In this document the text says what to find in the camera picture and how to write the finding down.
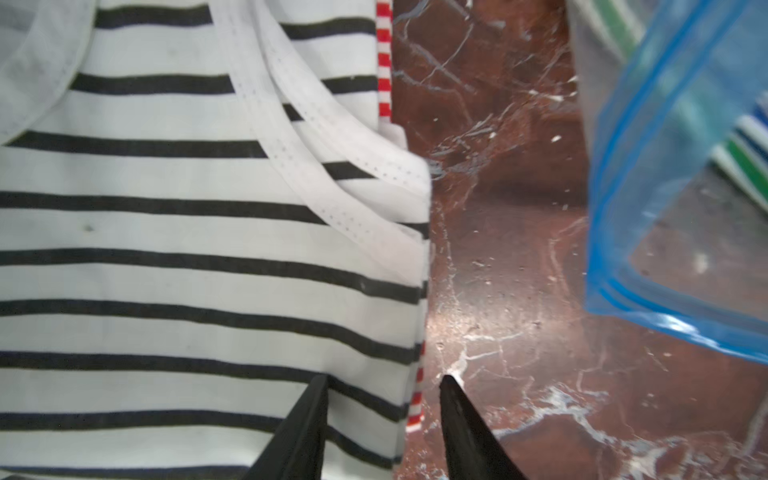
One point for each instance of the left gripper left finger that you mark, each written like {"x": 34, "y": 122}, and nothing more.
{"x": 296, "y": 450}

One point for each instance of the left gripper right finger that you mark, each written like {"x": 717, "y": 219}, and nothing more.
{"x": 471, "y": 449}

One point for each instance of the black white striped top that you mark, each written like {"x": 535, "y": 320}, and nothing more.
{"x": 201, "y": 212}

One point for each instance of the clear vacuum bag blue zip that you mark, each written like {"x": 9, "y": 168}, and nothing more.
{"x": 673, "y": 244}

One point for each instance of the red white striped top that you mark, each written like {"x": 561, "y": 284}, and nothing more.
{"x": 384, "y": 60}

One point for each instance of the blue white striped top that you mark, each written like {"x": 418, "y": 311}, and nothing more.
{"x": 759, "y": 113}

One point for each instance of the green white striped garment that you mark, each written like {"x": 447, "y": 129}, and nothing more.
{"x": 621, "y": 26}

